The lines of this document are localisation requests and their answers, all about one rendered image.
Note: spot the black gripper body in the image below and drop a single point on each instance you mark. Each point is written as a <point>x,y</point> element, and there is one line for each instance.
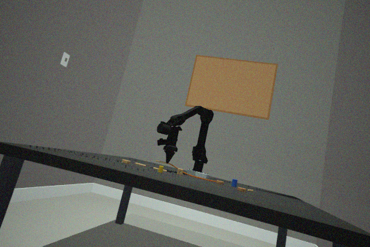
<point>171,144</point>

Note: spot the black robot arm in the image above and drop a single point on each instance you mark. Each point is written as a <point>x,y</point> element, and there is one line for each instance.
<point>199,151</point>

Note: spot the blue cylinder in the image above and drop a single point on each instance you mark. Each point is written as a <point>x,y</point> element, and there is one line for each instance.
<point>234,183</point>

